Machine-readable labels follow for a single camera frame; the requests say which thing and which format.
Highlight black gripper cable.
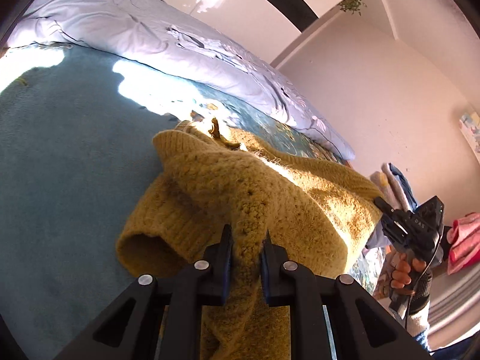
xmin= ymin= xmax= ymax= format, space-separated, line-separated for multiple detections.
xmin=403 ymin=232 xmax=443 ymax=321

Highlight green hanging plant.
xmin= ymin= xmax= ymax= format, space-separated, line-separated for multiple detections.
xmin=337 ymin=0 xmax=367 ymax=16

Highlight light blue floral duvet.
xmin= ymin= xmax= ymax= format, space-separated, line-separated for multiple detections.
xmin=7 ymin=0 xmax=356 ymax=160

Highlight mustard yellow knit sweater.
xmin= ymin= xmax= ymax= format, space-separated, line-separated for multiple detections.
xmin=116 ymin=122 xmax=381 ymax=359

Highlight pink red cloth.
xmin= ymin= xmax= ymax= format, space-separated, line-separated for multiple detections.
xmin=447 ymin=213 xmax=480 ymax=275

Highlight cream fleece folded garment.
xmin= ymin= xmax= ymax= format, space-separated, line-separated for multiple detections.
xmin=369 ymin=172 xmax=404 ymax=209

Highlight right hand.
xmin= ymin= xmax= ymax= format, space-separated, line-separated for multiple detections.
xmin=390 ymin=253 xmax=426 ymax=295

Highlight wall picture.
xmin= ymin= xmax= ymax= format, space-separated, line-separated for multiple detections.
xmin=459 ymin=111 xmax=480 ymax=163

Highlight teal floral plush blanket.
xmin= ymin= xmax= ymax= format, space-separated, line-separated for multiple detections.
xmin=0 ymin=42 xmax=387 ymax=360

